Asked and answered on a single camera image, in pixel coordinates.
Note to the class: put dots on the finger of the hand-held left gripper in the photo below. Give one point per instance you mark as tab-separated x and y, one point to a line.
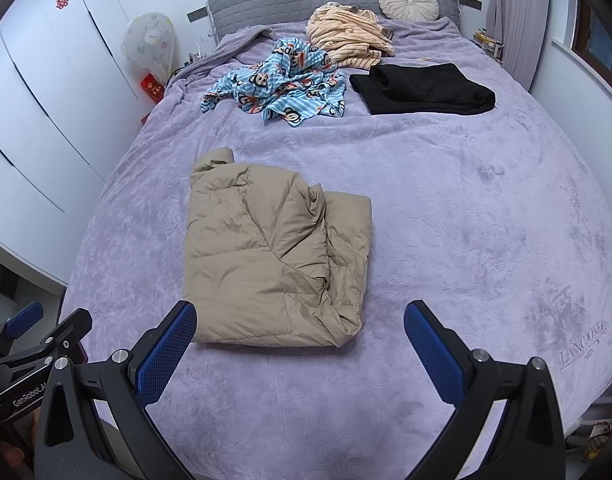
71	332
26	320

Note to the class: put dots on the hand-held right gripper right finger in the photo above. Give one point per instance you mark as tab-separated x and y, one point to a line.
433	355

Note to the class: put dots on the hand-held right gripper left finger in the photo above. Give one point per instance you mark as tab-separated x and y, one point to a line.
168	355

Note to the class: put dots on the beige puffer jacket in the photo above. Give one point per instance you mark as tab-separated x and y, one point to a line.
266	260

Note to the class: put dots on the white bedside cabinet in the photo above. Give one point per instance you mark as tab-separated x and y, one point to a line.
16	285

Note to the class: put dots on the purple plush blanket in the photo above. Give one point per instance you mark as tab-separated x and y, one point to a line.
460	210

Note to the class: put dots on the white wardrobe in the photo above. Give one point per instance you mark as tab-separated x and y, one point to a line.
46	110

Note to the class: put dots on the red packet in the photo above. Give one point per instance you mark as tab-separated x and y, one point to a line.
152	86

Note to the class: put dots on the black folded garment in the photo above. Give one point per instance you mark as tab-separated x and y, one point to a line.
420	90

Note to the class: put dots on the blue monkey print cloth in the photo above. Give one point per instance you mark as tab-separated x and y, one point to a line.
286	85

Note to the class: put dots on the fan with white cover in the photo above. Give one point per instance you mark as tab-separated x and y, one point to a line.
148	40

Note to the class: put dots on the colourful boxes on nightstand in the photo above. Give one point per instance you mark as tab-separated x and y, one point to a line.
489	42

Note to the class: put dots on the red paper door decal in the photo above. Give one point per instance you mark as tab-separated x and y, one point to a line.
61	2

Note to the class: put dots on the beige striped fleece garment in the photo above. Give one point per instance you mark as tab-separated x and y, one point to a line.
346	35

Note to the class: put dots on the pale curtain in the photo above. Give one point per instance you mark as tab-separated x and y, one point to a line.
525	20

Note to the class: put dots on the round cream cushion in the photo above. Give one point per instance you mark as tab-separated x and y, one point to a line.
408	0

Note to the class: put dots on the window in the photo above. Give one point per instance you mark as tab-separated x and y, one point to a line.
595	35

